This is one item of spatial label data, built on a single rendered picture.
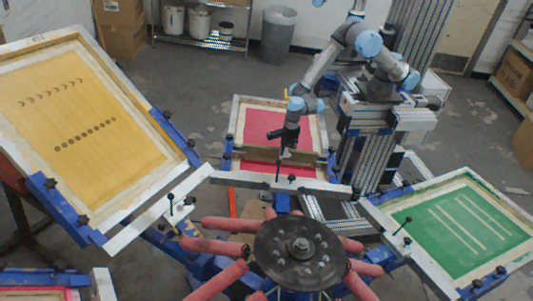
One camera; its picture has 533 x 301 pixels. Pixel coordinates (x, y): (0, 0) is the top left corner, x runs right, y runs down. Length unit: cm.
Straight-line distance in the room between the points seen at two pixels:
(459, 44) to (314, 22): 211
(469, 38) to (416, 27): 397
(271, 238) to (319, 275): 19
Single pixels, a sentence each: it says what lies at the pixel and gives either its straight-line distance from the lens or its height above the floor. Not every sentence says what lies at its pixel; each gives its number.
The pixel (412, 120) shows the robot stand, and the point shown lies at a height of 117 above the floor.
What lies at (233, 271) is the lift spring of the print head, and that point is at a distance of 128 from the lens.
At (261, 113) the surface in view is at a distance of 249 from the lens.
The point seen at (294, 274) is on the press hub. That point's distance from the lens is 122.
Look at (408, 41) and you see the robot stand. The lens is 251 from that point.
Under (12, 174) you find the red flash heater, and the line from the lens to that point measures 188.
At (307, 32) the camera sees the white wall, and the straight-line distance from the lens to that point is 572.
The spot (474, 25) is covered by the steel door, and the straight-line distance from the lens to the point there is 637.
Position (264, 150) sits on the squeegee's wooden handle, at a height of 105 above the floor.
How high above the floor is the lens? 229
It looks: 38 degrees down
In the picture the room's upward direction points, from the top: 11 degrees clockwise
